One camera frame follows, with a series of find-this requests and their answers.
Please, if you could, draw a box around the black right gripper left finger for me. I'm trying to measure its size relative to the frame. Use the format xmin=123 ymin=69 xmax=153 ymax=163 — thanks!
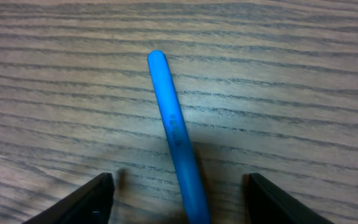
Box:
xmin=24 ymin=172 xmax=115 ymax=224

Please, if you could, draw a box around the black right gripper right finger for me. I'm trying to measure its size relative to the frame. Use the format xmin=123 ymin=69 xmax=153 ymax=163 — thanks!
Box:
xmin=247 ymin=173 xmax=333 ymax=224

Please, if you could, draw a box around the blue disposable razor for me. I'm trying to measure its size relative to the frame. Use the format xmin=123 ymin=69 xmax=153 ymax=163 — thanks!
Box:
xmin=147 ymin=50 xmax=211 ymax=223

